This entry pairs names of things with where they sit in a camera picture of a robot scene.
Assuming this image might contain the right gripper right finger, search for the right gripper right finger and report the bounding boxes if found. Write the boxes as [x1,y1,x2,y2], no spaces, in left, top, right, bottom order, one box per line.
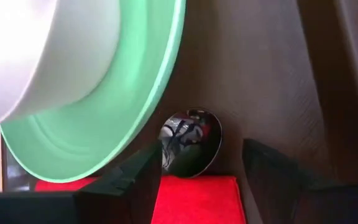
[242,138,312,224]

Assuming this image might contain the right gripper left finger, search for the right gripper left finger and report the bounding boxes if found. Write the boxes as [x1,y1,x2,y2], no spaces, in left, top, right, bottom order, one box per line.
[76,141,163,224]

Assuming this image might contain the red cloth napkin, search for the red cloth napkin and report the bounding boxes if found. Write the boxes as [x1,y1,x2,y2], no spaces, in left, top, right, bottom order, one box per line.
[34,175,247,224]

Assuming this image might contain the green plastic plate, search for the green plastic plate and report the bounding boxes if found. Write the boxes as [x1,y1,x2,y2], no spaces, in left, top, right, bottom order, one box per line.
[0,0,186,184]

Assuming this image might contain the spoon with blue handle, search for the spoon with blue handle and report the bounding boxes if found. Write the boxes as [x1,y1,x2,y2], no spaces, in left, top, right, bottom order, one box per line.
[158,107,223,179]

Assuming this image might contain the grey-white bowl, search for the grey-white bowl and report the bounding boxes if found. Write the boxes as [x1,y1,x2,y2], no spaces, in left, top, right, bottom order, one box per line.
[0,0,122,127]

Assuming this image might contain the brown serving tray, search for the brown serving tray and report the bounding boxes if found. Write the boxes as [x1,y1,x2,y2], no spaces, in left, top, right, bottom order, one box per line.
[0,0,358,224]

